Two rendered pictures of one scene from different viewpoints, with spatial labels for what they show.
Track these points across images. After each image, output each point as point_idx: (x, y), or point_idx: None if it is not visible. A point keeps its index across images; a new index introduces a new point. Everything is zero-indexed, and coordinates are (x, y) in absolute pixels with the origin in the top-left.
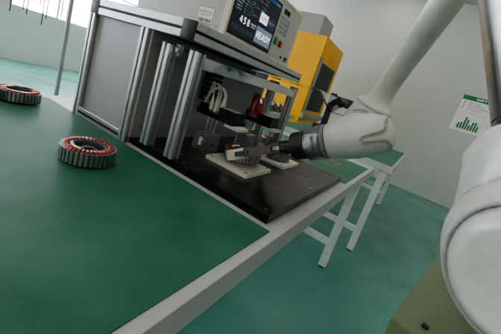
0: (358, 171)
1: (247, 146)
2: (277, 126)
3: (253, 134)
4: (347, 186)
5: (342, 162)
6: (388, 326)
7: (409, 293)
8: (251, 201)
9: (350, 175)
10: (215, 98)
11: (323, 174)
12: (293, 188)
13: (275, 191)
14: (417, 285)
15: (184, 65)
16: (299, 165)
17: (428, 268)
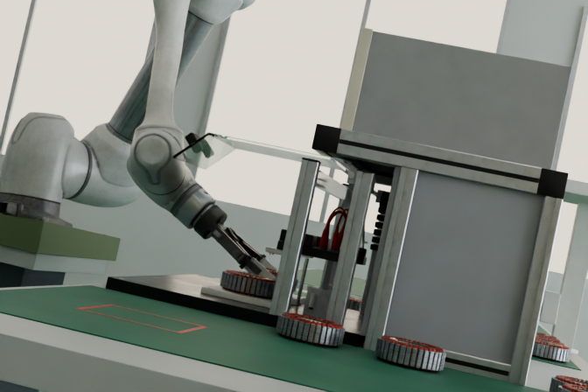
0: (10, 291)
1: (276, 272)
2: (277, 243)
3: (314, 287)
4: (86, 284)
5: (59, 311)
6: (119, 243)
7: (104, 234)
8: (216, 279)
9: (63, 290)
10: (374, 244)
11: (148, 282)
12: (187, 279)
13: (204, 280)
14: (97, 233)
15: None
16: (199, 292)
17: (80, 229)
